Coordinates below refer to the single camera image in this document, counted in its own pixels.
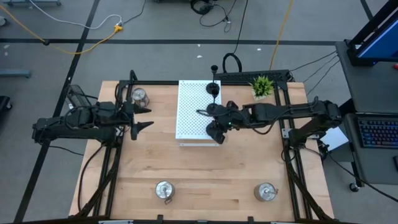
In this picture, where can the black computer monitor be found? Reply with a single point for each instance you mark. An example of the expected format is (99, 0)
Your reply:
(382, 40)

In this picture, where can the black perforated metal plate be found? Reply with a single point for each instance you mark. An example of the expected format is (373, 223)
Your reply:
(248, 75)

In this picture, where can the white perforated shelf riser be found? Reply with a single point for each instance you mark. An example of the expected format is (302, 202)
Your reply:
(192, 109)

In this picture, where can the grey furniture foot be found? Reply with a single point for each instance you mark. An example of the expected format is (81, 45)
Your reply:
(14, 73)

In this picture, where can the grey side desk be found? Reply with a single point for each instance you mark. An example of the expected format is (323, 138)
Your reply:
(357, 87)

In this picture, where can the white paper sheet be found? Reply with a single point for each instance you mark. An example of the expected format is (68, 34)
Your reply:
(335, 139)

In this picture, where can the backlit keyboard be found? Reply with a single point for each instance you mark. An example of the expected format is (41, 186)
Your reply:
(377, 132)

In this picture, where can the medium black candlestick holder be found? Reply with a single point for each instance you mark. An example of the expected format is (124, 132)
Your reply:
(212, 109)

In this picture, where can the green plant in white pot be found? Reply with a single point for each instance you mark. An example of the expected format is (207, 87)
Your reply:
(261, 87)

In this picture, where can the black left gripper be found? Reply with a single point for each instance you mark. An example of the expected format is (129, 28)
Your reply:
(134, 119)

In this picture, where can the black table clamp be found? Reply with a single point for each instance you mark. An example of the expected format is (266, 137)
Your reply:
(133, 76)
(160, 218)
(250, 219)

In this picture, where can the short black candlestick holder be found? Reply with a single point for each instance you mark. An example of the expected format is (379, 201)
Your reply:
(214, 67)

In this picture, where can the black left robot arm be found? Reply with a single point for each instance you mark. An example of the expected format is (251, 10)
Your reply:
(77, 119)

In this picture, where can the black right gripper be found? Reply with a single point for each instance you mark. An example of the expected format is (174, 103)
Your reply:
(228, 116)

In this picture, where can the metal cylinder candle holder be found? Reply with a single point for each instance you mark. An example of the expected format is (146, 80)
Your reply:
(264, 192)
(164, 189)

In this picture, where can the silver metal bracket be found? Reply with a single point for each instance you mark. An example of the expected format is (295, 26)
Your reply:
(115, 222)
(285, 133)

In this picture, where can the black caster wheel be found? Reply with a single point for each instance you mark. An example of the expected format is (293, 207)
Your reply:
(354, 186)
(4, 104)

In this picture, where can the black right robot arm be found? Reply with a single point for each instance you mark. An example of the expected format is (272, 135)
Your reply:
(280, 112)

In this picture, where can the black aluminium table frame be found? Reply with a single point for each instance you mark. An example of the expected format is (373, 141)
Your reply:
(155, 82)

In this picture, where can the glass jar candle holder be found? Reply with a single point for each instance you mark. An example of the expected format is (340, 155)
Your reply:
(139, 95)

